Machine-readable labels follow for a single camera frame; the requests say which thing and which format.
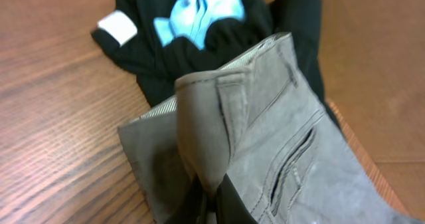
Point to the black garment with white label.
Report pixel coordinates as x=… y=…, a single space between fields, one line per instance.
x=128 y=37

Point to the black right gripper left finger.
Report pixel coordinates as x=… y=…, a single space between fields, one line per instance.
x=193 y=210

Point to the grey shorts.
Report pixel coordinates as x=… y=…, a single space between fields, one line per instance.
x=257 y=121

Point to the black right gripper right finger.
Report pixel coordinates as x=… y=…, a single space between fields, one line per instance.
x=230 y=209

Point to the light blue cloth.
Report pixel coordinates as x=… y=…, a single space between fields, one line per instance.
x=192 y=18

